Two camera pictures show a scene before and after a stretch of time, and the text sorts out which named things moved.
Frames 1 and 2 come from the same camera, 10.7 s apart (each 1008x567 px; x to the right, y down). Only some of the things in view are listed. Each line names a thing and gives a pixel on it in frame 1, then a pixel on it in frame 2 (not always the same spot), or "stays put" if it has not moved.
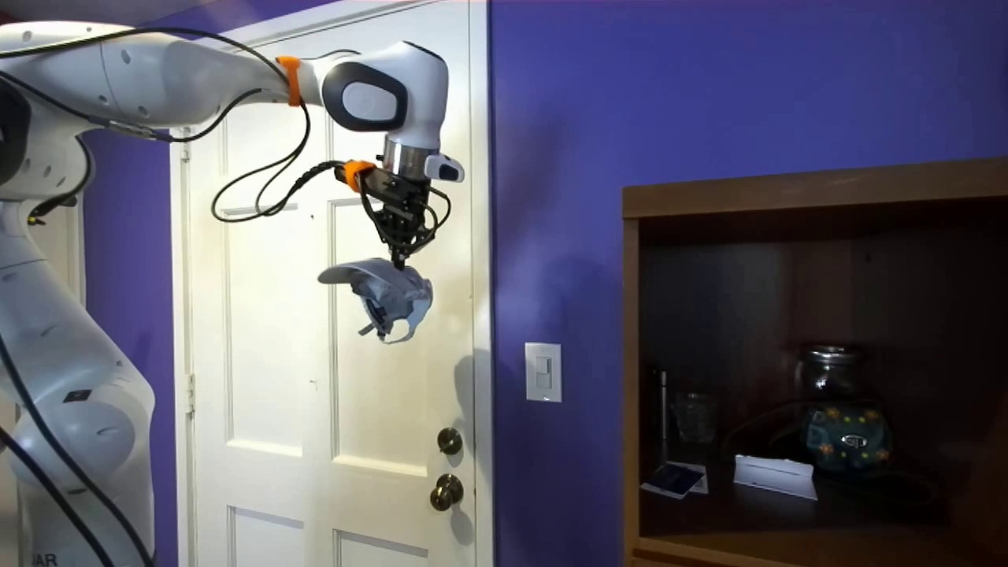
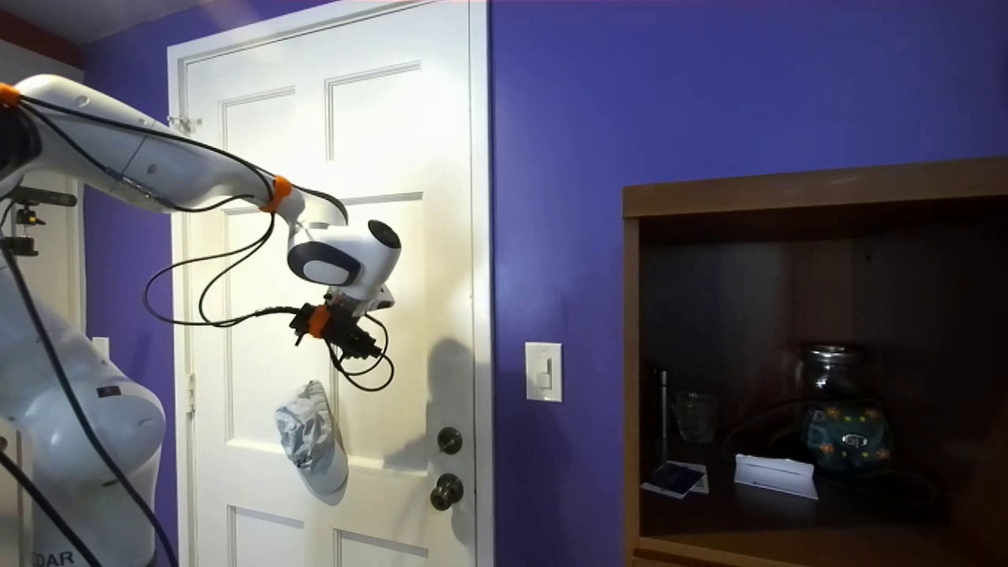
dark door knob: (445, 493) stays put
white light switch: (543, 371) stays put
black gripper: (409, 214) -> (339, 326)
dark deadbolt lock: (449, 439) stays put
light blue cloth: (396, 296) -> (313, 439)
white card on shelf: (775, 478) stays put
